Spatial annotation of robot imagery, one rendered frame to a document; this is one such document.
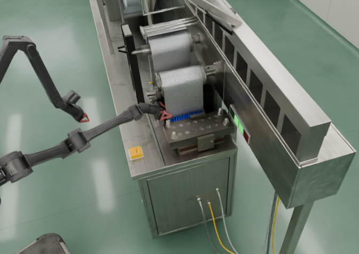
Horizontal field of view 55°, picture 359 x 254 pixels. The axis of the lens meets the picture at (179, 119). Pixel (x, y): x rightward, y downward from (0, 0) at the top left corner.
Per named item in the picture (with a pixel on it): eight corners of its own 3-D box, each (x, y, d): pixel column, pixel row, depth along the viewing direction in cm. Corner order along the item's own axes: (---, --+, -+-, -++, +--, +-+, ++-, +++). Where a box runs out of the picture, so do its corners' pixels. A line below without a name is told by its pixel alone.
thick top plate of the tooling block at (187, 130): (163, 131, 212) (162, 124, 207) (224, 115, 218) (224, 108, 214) (170, 149, 201) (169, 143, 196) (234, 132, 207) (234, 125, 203)
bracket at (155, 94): (153, 123, 227) (147, 86, 206) (162, 120, 228) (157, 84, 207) (155, 128, 224) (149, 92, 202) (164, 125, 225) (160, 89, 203)
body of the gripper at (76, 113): (77, 105, 210) (69, 100, 204) (85, 113, 204) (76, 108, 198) (70, 113, 210) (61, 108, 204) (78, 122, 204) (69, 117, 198)
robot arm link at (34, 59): (15, 39, 165) (24, 48, 159) (26, 33, 168) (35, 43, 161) (50, 102, 197) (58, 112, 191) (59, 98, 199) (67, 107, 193)
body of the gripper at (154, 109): (158, 120, 203) (147, 118, 199) (154, 109, 210) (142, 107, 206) (162, 112, 199) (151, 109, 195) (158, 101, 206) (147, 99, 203)
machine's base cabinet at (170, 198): (107, 62, 435) (91, -3, 375) (156, 52, 446) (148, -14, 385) (153, 246, 261) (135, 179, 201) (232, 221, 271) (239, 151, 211)
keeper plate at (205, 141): (197, 149, 207) (196, 137, 200) (212, 145, 209) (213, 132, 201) (198, 152, 206) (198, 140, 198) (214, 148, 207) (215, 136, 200)
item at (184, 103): (166, 119, 212) (164, 96, 199) (203, 110, 215) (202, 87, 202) (166, 120, 211) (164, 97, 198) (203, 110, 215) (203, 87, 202)
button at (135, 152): (129, 151, 211) (128, 148, 210) (140, 147, 212) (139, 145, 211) (131, 159, 206) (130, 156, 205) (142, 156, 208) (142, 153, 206)
